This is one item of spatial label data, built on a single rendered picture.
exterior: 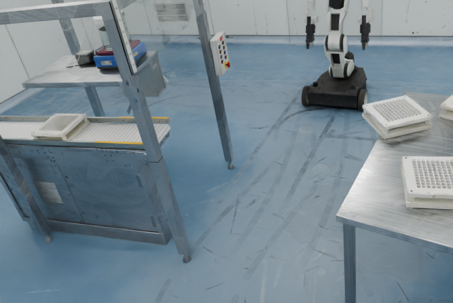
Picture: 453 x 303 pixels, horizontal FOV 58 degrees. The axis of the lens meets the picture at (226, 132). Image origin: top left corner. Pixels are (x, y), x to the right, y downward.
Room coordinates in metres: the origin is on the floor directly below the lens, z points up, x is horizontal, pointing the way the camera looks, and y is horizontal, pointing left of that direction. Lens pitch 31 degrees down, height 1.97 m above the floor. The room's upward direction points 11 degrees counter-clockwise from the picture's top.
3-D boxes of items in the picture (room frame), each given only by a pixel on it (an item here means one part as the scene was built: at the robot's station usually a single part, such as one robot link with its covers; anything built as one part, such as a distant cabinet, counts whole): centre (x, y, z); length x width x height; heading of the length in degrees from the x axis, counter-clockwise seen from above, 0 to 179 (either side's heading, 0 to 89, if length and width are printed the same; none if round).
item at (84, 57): (2.22, 0.67, 1.29); 0.12 x 0.07 x 0.06; 67
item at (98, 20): (2.11, 0.47, 1.45); 0.15 x 0.15 x 0.19
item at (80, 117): (2.31, 1.00, 0.88); 0.25 x 0.24 x 0.02; 157
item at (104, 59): (2.12, 0.46, 1.31); 0.21 x 0.20 x 0.09; 157
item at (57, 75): (2.14, 0.65, 1.24); 0.62 x 0.38 x 0.04; 67
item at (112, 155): (2.30, 0.99, 0.76); 1.30 x 0.29 x 0.10; 67
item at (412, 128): (1.74, -0.86, 0.81); 0.24 x 0.24 x 0.02; 3
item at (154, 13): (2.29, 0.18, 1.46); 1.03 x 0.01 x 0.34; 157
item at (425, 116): (1.74, -0.86, 0.86); 0.25 x 0.24 x 0.02; 93
